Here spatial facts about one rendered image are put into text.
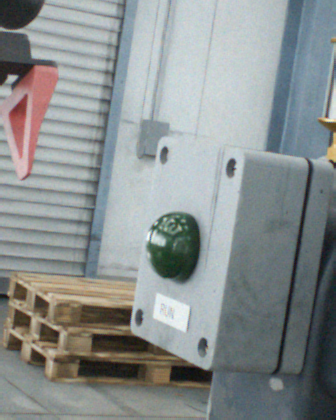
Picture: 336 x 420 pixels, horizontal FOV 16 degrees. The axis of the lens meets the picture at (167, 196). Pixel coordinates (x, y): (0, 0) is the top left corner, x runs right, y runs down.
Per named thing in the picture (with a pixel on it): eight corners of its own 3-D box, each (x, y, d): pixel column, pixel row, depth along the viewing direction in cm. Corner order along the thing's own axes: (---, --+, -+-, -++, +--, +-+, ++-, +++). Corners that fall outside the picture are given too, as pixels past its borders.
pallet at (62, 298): (6, 295, 675) (10, 270, 674) (196, 312, 724) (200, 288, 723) (52, 325, 600) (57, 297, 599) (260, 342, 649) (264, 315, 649)
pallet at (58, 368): (0, 344, 676) (4, 320, 675) (186, 356, 730) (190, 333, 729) (50, 381, 603) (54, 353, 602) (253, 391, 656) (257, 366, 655)
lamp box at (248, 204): (127, 332, 54) (158, 134, 53) (213, 337, 56) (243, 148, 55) (209, 373, 47) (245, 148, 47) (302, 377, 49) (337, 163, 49)
